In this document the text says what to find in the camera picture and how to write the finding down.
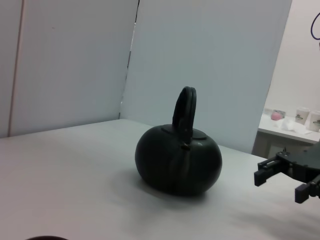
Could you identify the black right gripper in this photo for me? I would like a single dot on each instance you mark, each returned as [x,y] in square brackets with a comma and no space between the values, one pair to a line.
[305,165]

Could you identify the dark round teapot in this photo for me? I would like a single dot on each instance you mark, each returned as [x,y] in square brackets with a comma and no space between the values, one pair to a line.
[175,170]

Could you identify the small dark teacup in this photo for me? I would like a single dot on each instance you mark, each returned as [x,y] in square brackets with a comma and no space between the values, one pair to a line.
[47,238]

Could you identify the white counter cabinet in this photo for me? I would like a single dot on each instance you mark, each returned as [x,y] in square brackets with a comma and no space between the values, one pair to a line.
[275,140]

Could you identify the white crumpled tissue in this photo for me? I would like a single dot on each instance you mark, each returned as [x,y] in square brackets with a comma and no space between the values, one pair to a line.
[295,127]

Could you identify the clear cup with pink content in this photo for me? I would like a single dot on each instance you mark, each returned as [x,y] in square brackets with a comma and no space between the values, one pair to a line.
[277,115]

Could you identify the paper cup with green print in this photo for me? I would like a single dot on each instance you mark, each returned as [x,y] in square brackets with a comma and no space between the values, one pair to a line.
[315,122]
[303,116]

